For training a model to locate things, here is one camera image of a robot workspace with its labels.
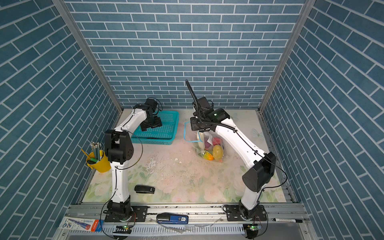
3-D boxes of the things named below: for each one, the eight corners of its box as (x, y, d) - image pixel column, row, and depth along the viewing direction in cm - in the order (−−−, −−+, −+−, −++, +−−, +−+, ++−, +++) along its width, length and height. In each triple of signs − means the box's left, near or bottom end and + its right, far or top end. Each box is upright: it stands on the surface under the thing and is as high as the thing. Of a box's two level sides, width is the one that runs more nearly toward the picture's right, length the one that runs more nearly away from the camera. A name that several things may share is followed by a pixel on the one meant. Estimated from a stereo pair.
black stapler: (135, 193, 82) (133, 191, 79) (137, 187, 84) (135, 185, 81) (154, 193, 82) (152, 191, 79) (155, 187, 84) (153, 185, 81)
